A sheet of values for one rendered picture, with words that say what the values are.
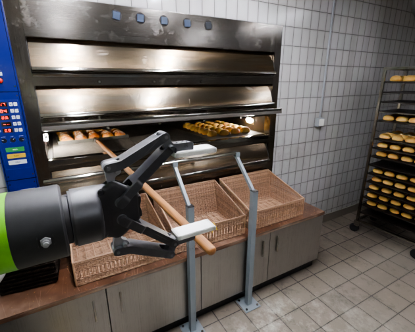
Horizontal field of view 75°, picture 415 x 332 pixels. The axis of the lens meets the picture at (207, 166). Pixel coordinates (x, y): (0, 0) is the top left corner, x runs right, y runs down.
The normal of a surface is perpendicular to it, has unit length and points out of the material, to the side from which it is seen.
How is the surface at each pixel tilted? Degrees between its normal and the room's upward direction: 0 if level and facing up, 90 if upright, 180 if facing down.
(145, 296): 90
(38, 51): 70
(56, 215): 56
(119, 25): 90
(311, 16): 90
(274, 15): 90
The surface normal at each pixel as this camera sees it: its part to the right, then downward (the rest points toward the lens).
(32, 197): 0.16, -0.82
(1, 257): 0.49, 0.40
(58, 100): 0.46, -0.08
